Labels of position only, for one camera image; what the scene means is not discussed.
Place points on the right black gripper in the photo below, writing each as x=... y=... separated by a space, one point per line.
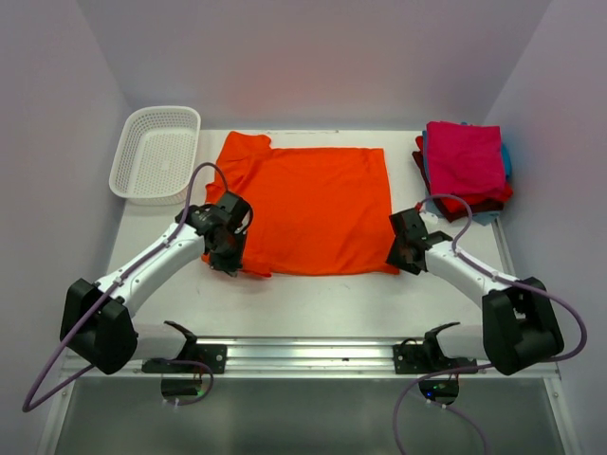
x=395 y=260

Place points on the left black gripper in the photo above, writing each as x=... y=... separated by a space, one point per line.
x=229 y=265

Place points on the orange t shirt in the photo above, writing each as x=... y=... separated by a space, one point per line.
x=317 y=211

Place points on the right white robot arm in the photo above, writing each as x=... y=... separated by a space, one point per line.
x=518 y=329

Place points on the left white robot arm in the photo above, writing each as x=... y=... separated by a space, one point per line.
x=98 y=316

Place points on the dark red folded t shirt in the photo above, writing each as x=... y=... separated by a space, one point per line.
x=450 y=209

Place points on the magenta folded t shirt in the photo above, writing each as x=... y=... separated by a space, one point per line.
x=464 y=159

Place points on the white plastic basket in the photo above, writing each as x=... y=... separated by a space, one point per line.
x=155 y=156

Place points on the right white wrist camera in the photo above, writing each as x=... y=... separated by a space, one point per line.
x=431 y=220

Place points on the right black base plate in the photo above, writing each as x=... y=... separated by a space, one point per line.
x=413 y=359

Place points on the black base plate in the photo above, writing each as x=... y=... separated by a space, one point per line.
x=214 y=356
x=413 y=359

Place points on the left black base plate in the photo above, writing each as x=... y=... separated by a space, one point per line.
x=214 y=356

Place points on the aluminium mounting rail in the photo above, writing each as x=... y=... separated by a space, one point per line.
x=300 y=357

